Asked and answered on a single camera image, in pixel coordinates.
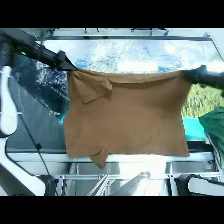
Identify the brown T-shirt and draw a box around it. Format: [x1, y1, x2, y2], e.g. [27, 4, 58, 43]
[63, 67, 194, 169]

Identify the green garment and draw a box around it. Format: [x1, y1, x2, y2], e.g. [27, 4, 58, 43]
[198, 106, 224, 153]

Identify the silver frame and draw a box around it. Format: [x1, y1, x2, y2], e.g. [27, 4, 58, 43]
[6, 28, 224, 197]

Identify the black cable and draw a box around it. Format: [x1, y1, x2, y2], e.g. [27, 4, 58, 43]
[15, 89, 58, 197]

